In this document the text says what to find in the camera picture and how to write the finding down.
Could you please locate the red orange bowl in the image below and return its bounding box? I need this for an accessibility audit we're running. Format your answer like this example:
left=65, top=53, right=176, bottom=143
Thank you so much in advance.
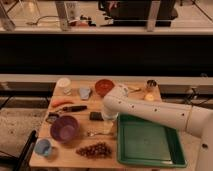
left=95, top=79, right=114, bottom=97

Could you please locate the black stand leg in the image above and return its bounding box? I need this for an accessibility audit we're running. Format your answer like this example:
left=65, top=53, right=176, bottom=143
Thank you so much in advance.
left=13, top=130, right=37, bottom=171

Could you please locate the orange carrot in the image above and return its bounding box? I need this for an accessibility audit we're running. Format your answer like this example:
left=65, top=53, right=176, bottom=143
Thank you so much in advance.
left=51, top=99, right=73, bottom=107

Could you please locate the small black measuring cup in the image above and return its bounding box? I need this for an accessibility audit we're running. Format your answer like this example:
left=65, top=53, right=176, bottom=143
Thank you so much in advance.
left=46, top=113, right=59, bottom=124

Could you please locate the black handled knife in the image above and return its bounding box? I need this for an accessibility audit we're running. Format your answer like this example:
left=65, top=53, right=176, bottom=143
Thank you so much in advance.
left=55, top=105, right=87, bottom=113

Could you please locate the small metal cup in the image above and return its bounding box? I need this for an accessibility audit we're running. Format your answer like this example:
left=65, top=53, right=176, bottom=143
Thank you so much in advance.
left=146, top=80, right=157, bottom=92

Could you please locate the blue plastic cup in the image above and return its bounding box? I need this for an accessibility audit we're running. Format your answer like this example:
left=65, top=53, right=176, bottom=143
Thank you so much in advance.
left=34, top=139, right=52, bottom=157

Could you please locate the light blue toy shoe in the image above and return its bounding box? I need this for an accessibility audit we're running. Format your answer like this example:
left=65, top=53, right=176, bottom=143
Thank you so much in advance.
left=79, top=87, right=92, bottom=100

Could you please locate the wooden board table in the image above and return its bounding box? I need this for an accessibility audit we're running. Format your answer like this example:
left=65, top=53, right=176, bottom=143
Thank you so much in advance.
left=29, top=79, right=183, bottom=170

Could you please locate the bunch of dark grapes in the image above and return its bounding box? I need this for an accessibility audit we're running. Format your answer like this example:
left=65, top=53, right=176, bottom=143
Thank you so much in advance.
left=76, top=142, right=112, bottom=158

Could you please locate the white plastic bottle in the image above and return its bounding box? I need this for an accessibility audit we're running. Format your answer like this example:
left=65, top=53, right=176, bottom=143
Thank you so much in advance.
left=56, top=78, right=71, bottom=95

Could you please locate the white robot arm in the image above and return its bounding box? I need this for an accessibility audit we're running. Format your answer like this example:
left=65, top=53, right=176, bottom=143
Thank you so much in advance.
left=102, top=84, right=213, bottom=171

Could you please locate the yellow apple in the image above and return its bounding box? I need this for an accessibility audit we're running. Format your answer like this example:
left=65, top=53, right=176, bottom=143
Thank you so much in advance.
left=144, top=93, right=155, bottom=101

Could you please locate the purple plastic bowl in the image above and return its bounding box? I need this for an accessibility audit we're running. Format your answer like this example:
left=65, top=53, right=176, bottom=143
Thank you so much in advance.
left=50, top=115, right=79, bottom=143

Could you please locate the silver metal fork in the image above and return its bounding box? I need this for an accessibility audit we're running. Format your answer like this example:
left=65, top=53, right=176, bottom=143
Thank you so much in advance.
left=86, top=131, right=114, bottom=137

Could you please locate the black rectangular block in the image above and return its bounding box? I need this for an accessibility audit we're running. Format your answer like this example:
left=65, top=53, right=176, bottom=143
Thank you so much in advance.
left=89, top=112, right=103, bottom=121

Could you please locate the green plastic tray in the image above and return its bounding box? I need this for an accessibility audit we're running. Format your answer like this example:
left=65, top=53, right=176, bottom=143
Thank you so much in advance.
left=117, top=115, right=187, bottom=168

